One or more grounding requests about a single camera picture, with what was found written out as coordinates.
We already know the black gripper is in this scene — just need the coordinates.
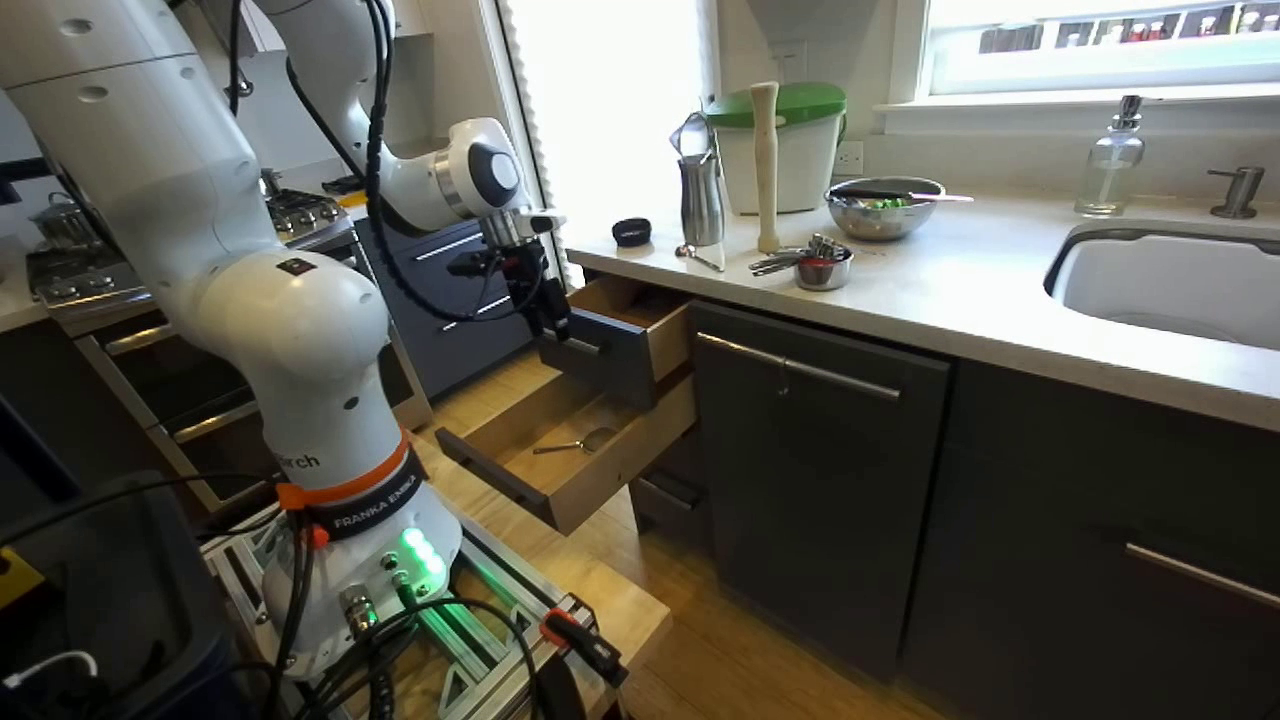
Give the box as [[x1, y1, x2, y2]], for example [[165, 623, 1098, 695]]
[[485, 211, 571, 341]]

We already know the wooden drawer dark front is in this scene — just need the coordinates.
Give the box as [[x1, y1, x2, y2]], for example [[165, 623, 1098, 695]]
[[535, 276, 686, 410]]

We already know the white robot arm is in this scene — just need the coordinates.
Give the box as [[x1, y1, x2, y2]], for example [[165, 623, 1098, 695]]
[[0, 0, 522, 545]]

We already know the lower open wooden drawer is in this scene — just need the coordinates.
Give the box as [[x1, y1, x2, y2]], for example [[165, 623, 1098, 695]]
[[437, 376, 696, 533]]

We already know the small black round object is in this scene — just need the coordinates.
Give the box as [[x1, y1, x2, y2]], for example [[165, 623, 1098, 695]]
[[610, 218, 651, 247]]

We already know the steel canister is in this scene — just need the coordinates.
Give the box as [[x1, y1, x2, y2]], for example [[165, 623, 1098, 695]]
[[667, 111, 725, 247]]

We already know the metal measuring cups red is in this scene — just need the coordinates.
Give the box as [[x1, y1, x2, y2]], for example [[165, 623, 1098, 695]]
[[750, 237, 852, 294]]

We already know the wooden pepper mill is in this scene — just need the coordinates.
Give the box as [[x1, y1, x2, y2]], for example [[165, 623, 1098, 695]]
[[750, 79, 781, 256]]

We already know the white bin green lid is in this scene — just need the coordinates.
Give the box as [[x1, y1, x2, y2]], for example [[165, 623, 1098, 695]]
[[705, 86, 847, 218]]

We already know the stove range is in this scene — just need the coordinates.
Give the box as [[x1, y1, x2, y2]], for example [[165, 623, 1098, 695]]
[[0, 157, 432, 526]]

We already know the metal bowl with utensil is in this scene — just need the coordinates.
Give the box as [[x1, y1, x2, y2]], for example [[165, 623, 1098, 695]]
[[827, 176, 962, 239]]

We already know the clear soap dispenser bottle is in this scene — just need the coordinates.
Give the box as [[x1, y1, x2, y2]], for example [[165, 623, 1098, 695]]
[[1075, 97, 1144, 218]]

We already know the dark cabinet door right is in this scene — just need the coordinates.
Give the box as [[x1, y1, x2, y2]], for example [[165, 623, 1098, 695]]
[[905, 365, 1280, 720]]

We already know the kitchen sink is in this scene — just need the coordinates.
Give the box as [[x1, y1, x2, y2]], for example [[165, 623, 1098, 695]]
[[1043, 222, 1280, 347]]

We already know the steel faucet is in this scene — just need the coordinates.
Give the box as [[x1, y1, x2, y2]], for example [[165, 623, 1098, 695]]
[[1209, 166, 1265, 222]]

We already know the dishwasher dark front steel handle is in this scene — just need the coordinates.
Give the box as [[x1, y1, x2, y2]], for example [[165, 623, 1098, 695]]
[[690, 301, 951, 681]]

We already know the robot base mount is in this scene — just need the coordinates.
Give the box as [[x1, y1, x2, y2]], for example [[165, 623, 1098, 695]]
[[203, 517, 626, 720]]

